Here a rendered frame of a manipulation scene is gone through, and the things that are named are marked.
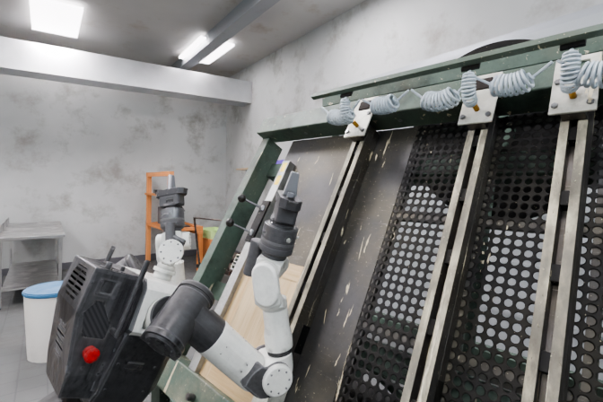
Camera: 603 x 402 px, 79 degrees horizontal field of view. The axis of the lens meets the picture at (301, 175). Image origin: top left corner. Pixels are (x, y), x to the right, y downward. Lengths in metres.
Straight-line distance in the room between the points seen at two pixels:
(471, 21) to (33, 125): 7.09
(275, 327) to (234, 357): 0.12
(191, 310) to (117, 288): 0.20
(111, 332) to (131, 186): 7.22
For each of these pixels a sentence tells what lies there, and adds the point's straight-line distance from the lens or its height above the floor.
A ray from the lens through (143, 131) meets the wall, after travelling 8.28.
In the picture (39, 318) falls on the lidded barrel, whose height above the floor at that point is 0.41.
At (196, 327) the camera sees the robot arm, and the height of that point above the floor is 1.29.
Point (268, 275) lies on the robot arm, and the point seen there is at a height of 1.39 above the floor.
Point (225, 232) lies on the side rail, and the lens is 1.82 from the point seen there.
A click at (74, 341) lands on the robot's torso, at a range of 1.02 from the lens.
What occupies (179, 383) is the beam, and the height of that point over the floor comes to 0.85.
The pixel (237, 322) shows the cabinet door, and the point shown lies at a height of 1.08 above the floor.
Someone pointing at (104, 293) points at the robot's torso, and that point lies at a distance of 1.01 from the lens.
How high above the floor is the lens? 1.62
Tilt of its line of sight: 1 degrees up
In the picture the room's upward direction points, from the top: straight up
